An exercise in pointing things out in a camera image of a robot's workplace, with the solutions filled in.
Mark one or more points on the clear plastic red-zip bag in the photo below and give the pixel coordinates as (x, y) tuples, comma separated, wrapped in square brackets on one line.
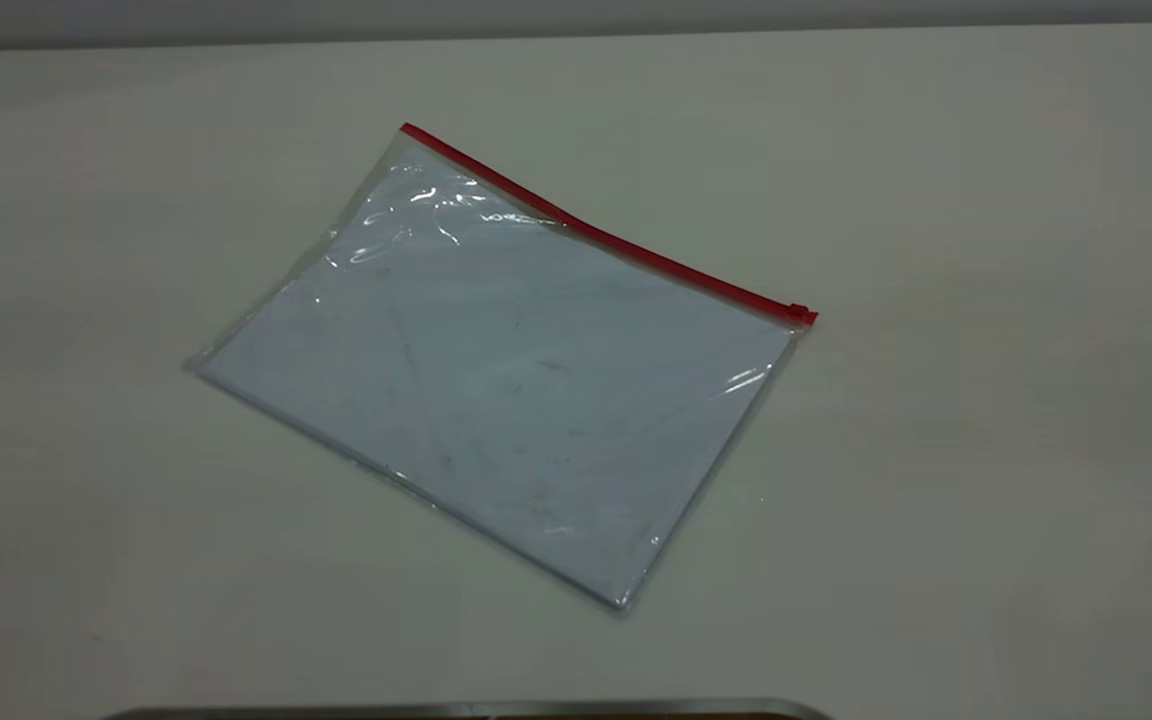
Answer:
[(496, 370)]

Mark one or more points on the pale blue sheet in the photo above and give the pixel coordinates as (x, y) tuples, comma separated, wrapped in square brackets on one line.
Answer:
[(496, 390)]

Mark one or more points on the red zipper slider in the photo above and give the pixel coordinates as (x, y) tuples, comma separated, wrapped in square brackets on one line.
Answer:
[(798, 312)]

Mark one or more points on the grey metal edge strip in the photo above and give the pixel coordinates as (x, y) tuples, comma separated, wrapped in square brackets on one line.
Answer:
[(476, 711)]

